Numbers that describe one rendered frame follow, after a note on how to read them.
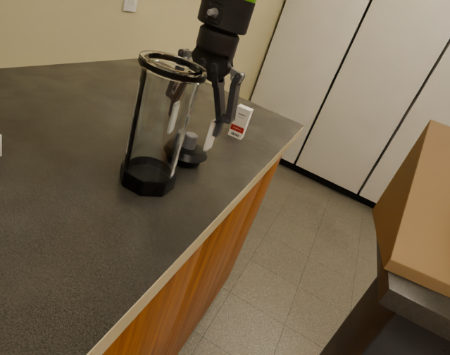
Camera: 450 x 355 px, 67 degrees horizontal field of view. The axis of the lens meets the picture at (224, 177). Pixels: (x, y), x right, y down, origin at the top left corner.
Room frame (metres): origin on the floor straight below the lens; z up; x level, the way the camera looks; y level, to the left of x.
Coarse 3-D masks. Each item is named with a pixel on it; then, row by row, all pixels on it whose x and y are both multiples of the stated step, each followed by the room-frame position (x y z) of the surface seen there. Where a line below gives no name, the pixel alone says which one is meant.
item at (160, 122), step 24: (192, 72) 0.57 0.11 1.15; (144, 96) 0.50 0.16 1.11; (168, 96) 0.49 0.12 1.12; (192, 96) 0.52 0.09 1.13; (144, 120) 0.49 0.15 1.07; (168, 120) 0.50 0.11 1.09; (144, 144) 0.49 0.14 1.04; (168, 144) 0.50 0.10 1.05; (144, 168) 0.49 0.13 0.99; (168, 168) 0.51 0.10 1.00
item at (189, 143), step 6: (186, 132) 0.66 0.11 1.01; (192, 132) 0.67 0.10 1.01; (186, 138) 0.65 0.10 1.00; (192, 138) 0.65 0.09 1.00; (186, 144) 0.65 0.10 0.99; (192, 144) 0.65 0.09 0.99; (198, 144) 0.69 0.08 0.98; (186, 150) 0.65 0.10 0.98; (192, 150) 0.66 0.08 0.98; (198, 150) 0.66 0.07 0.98; (180, 156) 0.62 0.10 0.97; (186, 156) 0.63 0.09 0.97; (192, 156) 0.63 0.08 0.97; (198, 156) 0.64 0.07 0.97; (204, 156) 0.66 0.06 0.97; (180, 162) 0.63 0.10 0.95; (186, 162) 0.63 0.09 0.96; (192, 162) 0.63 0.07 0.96; (198, 162) 0.63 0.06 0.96
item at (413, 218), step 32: (448, 128) 0.74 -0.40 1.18; (416, 160) 0.69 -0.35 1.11; (448, 160) 0.69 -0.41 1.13; (384, 192) 0.75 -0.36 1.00; (416, 192) 0.63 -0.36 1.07; (448, 192) 0.64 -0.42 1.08; (384, 224) 0.64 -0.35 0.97; (416, 224) 0.59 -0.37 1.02; (448, 224) 0.60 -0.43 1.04; (384, 256) 0.56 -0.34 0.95; (416, 256) 0.54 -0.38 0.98; (448, 256) 0.55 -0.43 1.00; (448, 288) 0.52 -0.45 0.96
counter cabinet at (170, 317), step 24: (264, 192) 1.22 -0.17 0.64; (240, 216) 0.91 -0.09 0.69; (216, 240) 0.71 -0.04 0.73; (240, 240) 1.13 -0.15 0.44; (192, 264) 0.57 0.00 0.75; (216, 264) 0.84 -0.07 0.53; (168, 288) 0.47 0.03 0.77; (192, 288) 0.65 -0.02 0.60; (216, 288) 1.04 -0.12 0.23; (144, 312) 0.39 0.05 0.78; (168, 312) 0.52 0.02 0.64; (192, 312) 0.77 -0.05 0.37; (120, 336) 0.33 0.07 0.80; (144, 336) 0.42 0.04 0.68; (168, 336) 0.59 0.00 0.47
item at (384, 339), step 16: (368, 288) 0.71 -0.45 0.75; (368, 304) 0.65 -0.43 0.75; (352, 320) 0.67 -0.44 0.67; (368, 320) 0.59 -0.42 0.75; (384, 320) 0.54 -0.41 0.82; (400, 320) 0.52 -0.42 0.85; (336, 336) 0.69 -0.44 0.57; (352, 336) 0.61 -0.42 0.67; (368, 336) 0.55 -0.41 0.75; (384, 336) 0.52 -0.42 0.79; (400, 336) 0.52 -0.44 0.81; (416, 336) 0.51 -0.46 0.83; (432, 336) 0.51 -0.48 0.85; (336, 352) 0.63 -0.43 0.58; (352, 352) 0.56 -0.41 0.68; (368, 352) 0.52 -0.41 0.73; (384, 352) 0.52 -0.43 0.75; (400, 352) 0.51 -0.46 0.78; (416, 352) 0.51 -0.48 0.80; (432, 352) 0.50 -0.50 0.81; (448, 352) 0.50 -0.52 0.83
